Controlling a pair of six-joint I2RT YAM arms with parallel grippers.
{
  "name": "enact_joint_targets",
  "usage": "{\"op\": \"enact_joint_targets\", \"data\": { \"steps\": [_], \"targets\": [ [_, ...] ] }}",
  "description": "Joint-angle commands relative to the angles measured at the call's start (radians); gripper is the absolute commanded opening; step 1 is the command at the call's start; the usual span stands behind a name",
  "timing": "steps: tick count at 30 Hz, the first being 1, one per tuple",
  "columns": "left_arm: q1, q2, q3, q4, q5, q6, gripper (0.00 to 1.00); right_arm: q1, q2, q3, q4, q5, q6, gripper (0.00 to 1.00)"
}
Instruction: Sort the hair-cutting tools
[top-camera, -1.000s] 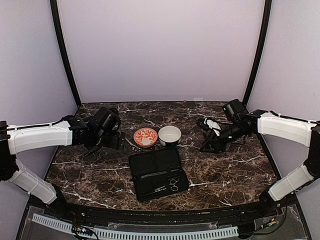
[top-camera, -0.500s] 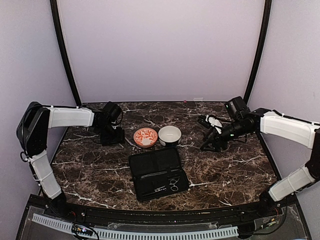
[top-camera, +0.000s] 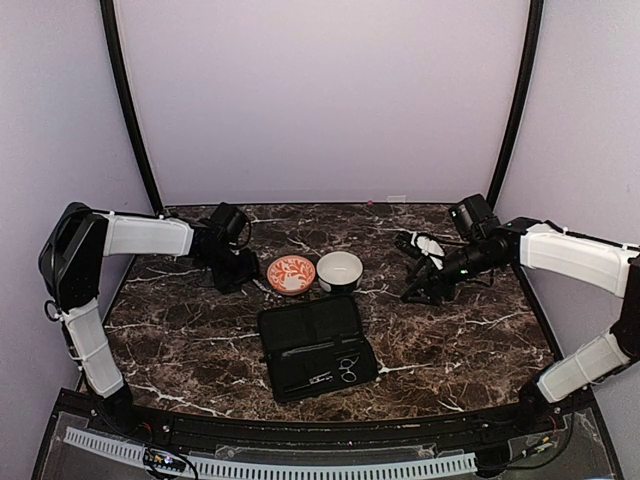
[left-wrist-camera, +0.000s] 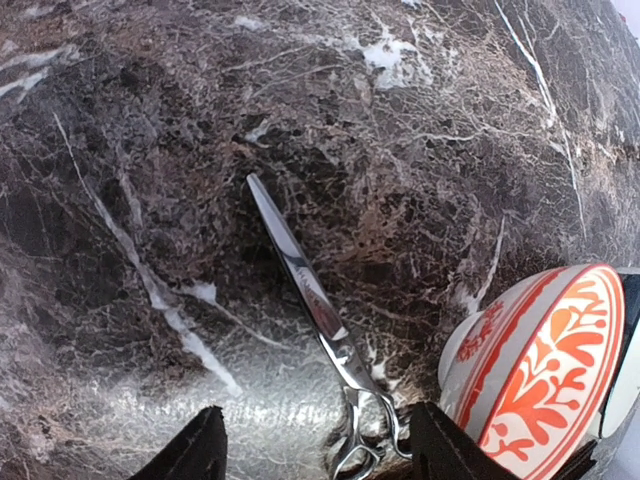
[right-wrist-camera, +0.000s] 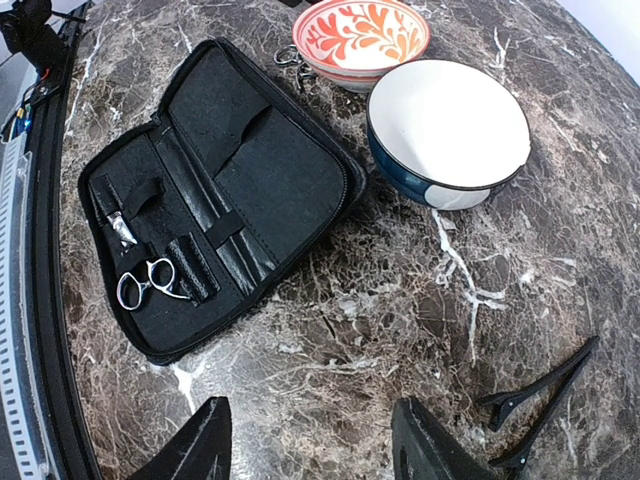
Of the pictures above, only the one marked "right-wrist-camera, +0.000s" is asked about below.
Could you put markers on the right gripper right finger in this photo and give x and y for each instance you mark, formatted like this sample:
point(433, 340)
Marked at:
point(423, 449)

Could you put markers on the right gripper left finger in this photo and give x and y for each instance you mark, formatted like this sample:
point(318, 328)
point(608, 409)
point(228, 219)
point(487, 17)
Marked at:
point(201, 449)

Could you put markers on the silver thinning scissors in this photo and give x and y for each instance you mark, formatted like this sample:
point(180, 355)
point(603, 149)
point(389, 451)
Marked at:
point(142, 269)

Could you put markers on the black zippered tool case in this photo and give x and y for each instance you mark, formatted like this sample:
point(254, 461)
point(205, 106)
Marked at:
point(232, 180)

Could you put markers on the white and blue bowl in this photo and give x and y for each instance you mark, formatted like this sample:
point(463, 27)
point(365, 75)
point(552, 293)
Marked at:
point(446, 135)

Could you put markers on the orange patterned bowl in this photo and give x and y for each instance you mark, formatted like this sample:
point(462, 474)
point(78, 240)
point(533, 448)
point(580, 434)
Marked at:
point(354, 43)

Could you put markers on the black front rail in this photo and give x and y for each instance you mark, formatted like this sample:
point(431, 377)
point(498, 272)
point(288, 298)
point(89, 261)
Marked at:
point(68, 450)

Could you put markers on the white slotted cable duct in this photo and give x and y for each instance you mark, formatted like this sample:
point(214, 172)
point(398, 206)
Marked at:
point(20, 435)

